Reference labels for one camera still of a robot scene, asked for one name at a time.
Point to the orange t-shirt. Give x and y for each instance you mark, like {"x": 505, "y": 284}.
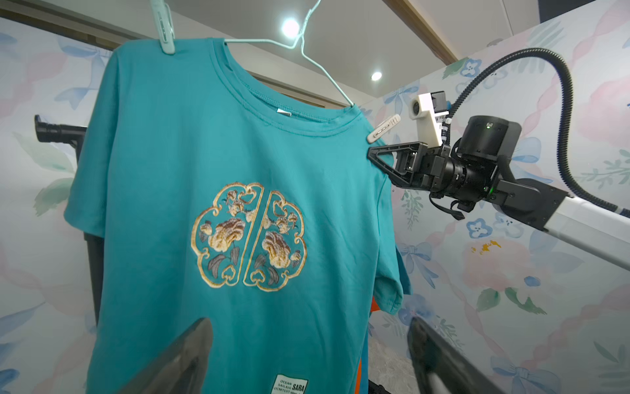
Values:
{"x": 363, "y": 384}

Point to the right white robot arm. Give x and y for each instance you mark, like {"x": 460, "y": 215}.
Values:
{"x": 537, "y": 204}

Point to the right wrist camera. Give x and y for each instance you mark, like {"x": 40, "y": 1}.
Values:
{"x": 429, "y": 111}

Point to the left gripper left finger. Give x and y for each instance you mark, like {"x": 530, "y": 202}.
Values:
{"x": 181, "y": 368}

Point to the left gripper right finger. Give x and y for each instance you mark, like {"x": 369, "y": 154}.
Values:
{"x": 439, "y": 368}

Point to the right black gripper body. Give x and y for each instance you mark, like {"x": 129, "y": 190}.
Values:
{"x": 415, "y": 166}

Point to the pale green clothespin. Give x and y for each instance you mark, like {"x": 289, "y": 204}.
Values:
{"x": 164, "y": 25}

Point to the off-white clothespin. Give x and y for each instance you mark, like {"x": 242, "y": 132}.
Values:
{"x": 383, "y": 128}

